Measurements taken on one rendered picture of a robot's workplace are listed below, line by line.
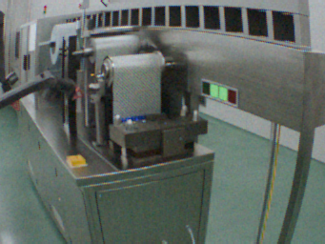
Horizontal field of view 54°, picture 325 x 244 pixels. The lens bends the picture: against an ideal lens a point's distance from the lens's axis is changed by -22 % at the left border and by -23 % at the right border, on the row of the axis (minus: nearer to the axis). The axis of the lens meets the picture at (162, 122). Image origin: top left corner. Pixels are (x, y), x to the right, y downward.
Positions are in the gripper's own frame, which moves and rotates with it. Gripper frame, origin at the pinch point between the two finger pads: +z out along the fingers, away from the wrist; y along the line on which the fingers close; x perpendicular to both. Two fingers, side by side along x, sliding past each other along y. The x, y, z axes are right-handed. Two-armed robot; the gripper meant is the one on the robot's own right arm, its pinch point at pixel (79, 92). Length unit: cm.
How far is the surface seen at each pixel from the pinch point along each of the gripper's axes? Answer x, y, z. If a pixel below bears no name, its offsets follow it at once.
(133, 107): 10.5, 24.1, 12.7
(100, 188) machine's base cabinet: -18, 52, -9
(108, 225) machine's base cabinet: -34, 59, 1
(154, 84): 23.6, 22.5, 17.4
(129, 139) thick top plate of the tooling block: 2.7, 42.9, -0.5
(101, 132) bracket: -7.9, 18.9, 9.5
